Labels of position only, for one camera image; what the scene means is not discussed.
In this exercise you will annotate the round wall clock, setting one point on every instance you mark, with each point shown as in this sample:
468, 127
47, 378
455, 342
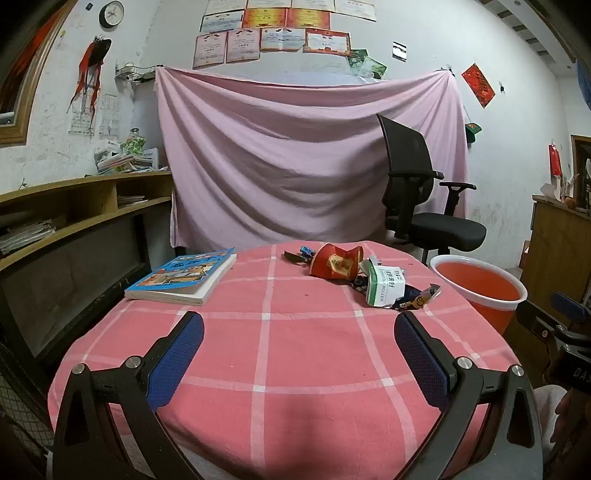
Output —
111, 14

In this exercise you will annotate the pink hanging cloth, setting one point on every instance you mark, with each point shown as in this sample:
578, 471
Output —
277, 161

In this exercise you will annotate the crushed red paper cup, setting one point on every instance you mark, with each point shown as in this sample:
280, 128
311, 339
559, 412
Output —
334, 263

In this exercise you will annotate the group of wall certificates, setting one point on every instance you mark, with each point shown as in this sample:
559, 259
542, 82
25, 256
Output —
277, 32

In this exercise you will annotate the wooden framed picture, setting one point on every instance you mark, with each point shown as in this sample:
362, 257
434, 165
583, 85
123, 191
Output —
27, 74

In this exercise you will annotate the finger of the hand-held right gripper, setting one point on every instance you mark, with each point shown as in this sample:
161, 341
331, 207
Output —
535, 316
570, 304

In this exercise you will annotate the dark snack wrapper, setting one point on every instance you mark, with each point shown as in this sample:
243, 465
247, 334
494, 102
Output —
418, 300

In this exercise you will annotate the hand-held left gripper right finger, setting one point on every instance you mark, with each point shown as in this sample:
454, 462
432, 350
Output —
420, 360

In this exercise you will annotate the person's right hand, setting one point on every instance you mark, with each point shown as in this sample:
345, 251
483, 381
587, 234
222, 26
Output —
575, 424

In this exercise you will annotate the black office chair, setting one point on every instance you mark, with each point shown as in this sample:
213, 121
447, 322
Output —
443, 230

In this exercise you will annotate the light grey cloth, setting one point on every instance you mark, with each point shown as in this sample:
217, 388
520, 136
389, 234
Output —
547, 424

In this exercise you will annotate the red black feather decoration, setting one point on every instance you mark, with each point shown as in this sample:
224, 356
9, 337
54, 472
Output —
90, 64

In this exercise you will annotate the blue black wrapper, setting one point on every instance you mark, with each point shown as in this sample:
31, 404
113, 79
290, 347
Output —
302, 253

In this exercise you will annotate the green hat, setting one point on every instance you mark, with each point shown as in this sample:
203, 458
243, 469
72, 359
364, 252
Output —
472, 131

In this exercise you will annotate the red paper poster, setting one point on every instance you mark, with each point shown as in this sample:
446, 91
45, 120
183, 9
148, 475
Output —
479, 85

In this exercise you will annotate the stack of books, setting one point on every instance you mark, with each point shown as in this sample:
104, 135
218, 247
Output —
124, 164

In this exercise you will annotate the wooden cabinet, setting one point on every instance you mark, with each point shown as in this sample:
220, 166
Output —
554, 249

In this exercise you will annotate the black white paper note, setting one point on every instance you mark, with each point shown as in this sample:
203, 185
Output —
400, 50

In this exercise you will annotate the pink checked tablecloth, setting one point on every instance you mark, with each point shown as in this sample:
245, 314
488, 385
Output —
286, 350

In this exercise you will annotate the wall calendar sheets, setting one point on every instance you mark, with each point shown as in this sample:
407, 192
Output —
108, 115

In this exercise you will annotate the green photo print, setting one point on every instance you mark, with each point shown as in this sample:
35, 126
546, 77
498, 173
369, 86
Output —
376, 68
356, 60

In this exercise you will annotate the dark framed mirror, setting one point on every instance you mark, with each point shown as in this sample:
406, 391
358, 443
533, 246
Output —
577, 170

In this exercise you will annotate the glass jar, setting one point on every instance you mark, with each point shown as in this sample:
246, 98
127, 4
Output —
133, 143

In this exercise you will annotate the blue picture book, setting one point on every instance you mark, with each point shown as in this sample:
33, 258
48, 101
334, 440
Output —
184, 272

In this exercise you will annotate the red hanging tag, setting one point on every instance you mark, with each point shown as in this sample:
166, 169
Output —
555, 159

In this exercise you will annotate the pile of papers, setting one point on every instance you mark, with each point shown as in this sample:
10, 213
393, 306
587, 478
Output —
130, 201
25, 235

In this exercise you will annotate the white green carton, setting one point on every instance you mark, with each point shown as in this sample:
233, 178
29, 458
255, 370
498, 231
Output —
385, 286

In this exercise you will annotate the white paper item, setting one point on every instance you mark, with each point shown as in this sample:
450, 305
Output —
549, 191

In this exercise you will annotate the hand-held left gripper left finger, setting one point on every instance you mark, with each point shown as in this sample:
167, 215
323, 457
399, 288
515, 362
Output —
178, 360

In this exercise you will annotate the wooden shelf unit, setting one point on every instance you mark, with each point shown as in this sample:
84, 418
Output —
83, 194

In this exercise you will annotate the blue cloth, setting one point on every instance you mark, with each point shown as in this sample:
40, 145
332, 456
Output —
585, 85

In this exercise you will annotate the orange bucket white rim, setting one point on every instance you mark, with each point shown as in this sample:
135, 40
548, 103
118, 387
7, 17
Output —
480, 281

